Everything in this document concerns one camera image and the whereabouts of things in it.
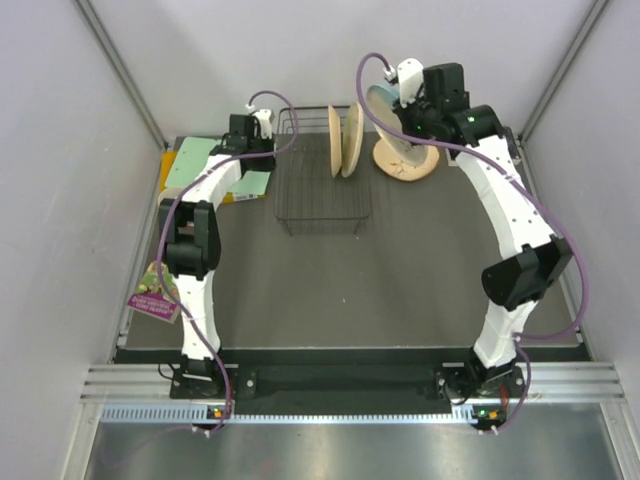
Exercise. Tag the yellow folder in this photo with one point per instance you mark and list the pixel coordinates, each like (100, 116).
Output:
(167, 165)

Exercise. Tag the purple treehouse book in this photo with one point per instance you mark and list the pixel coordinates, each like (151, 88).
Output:
(154, 293)

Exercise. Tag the black wire dish rack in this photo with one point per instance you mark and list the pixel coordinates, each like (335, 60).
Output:
(308, 198)

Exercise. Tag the dark paperback book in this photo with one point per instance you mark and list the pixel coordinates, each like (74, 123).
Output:
(514, 148)

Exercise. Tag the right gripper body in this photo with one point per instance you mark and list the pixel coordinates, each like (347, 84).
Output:
(418, 117)

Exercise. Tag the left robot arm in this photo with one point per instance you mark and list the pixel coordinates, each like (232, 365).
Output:
(192, 248)

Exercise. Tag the bird plate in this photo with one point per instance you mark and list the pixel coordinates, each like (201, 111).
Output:
(335, 141)
(392, 165)

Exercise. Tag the aluminium front rail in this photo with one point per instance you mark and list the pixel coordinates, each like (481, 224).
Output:
(551, 382)

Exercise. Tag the green paper folder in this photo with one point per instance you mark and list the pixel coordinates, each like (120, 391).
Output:
(191, 159)

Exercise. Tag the blue and white plate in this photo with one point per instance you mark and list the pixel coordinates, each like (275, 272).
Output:
(381, 100)

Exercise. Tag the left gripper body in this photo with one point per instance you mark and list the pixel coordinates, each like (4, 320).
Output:
(260, 146)

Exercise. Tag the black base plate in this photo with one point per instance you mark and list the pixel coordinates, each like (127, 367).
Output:
(251, 383)

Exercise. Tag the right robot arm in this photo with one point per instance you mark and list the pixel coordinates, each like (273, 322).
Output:
(532, 255)

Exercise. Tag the cream plate with sprig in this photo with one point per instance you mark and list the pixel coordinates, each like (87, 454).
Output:
(352, 139)

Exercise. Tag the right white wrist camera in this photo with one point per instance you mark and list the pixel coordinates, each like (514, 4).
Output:
(408, 77)

